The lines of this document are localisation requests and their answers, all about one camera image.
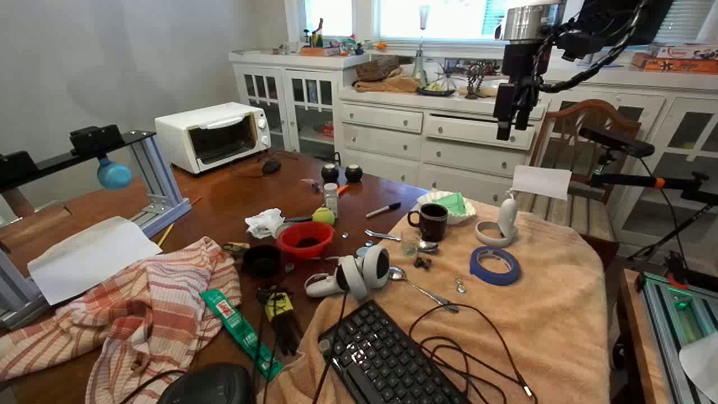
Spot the green tennis ball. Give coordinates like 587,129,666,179
310,204,336,229

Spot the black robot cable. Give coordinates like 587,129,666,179
536,0,650,96

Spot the long green box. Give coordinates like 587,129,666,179
200,288,288,383

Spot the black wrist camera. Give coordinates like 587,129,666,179
555,26,601,64

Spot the small clear bottle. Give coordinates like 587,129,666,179
320,182,341,220

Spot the crumpled white tissue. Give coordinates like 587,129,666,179
243,206,288,243

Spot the black grey marker pen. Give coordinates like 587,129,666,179
363,201,403,220

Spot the green packet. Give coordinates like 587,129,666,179
434,192,472,219

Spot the black stereo camera bar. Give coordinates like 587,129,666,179
578,124,657,160

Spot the aluminium profile frame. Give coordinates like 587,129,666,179
0,129,194,332

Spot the wooden board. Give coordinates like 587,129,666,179
614,268,676,404

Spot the blue light bulb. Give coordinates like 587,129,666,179
95,156,135,192

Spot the green lit aluminium frame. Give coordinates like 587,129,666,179
639,270,718,404

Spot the white toaster oven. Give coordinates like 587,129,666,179
153,101,273,177

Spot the white cabinet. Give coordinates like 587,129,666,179
228,49,718,249

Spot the thin black keyboard cable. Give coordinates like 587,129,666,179
406,302,539,404

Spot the black bowl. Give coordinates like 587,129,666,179
243,243,285,278

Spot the black tripod boom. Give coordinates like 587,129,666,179
578,145,718,266

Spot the black yellow hex key set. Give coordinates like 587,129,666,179
257,285,303,360

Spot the black pouch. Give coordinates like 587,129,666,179
156,362,257,404

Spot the black keyboard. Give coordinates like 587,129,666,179
319,298,472,404

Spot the glass vase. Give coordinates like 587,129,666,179
411,4,457,99

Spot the red striped towel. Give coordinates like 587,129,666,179
0,237,244,404

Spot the white card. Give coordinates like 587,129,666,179
512,164,575,203

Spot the white paper sheet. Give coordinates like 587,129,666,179
27,213,165,307

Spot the black camera on frame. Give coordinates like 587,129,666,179
67,124,129,160

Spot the yellow pencil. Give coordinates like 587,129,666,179
156,222,178,249

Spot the tan towel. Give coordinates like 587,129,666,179
257,201,612,404

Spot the red bowl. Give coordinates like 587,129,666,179
276,220,336,264

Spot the long metal spoon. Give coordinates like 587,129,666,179
388,266,462,314

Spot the brown basket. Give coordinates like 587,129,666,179
355,57,403,86

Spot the small metal spoon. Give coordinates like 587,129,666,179
363,227,439,255

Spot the blue masking tape roll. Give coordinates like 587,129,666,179
469,246,525,288

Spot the wooden chair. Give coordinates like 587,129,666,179
524,99,646,249

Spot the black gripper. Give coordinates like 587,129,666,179
493,41,555,145

